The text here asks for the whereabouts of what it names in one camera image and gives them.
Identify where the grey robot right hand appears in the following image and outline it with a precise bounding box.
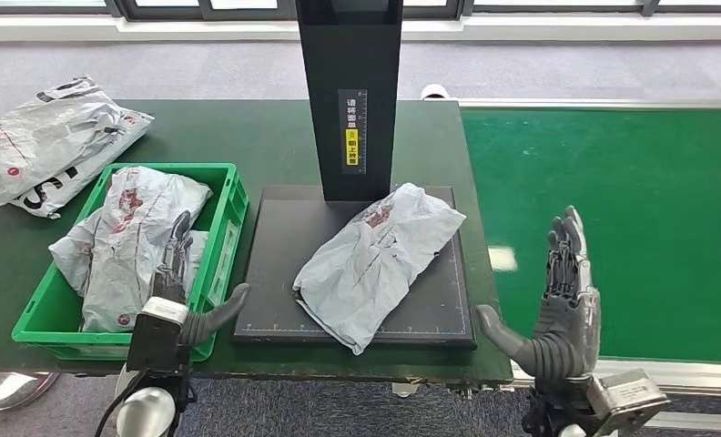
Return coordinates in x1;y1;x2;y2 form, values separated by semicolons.
476;206;602;381

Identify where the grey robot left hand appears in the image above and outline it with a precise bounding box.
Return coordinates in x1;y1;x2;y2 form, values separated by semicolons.
154;210;252;349

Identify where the grey poly mailer red print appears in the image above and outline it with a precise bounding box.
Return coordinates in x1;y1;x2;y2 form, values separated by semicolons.
292;182;467;357
48;208;209;298
83;166;214;334

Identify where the green conveyor belt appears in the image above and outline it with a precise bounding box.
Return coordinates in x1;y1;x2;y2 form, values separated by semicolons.
460;107;721;365

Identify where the black inbound scanner machine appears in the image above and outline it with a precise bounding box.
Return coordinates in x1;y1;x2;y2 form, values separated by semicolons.
232;0;478;351

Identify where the green plastic crate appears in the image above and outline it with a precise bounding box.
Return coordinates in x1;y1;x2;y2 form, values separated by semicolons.
11;162;250;361

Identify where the white bag with black letters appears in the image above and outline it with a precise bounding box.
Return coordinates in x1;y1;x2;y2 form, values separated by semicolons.
7;111;155;219

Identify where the shiny metal round base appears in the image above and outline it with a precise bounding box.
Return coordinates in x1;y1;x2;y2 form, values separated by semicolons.
0;370;61;412

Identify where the black yellow ruler label sticker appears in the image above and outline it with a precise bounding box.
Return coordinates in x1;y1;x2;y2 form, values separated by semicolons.
337;88;369;176

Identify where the white crumpled courier bag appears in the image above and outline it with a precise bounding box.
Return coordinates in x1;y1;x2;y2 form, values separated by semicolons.
0;75;155;209

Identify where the white window sill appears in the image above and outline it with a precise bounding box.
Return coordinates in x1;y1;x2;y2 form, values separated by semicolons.
0;13;721;44

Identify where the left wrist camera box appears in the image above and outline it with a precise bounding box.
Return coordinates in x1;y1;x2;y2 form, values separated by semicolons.
126;296;190;375

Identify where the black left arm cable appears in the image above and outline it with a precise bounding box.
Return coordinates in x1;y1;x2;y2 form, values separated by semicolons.
94;369;149;437

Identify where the aluminium conveyor frame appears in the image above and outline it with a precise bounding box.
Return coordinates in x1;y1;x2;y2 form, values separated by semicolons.
456;97;721;432

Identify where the dark window frame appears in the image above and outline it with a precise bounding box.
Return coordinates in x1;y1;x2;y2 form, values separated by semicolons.
0;0;721;21

